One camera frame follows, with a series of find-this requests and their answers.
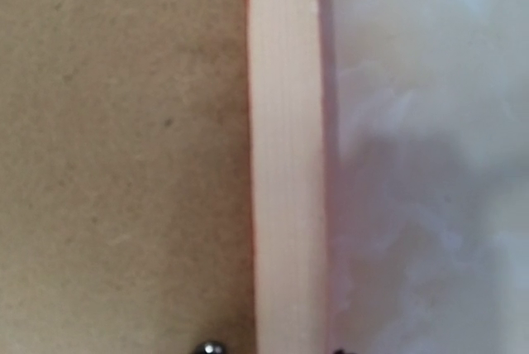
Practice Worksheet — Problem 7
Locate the brown cardboard backing board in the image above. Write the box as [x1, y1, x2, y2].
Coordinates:
[1, 0, 255, 353]

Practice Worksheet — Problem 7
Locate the red wooden picture frame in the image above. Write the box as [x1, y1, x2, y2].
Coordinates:
[247, 0, 328, 353]

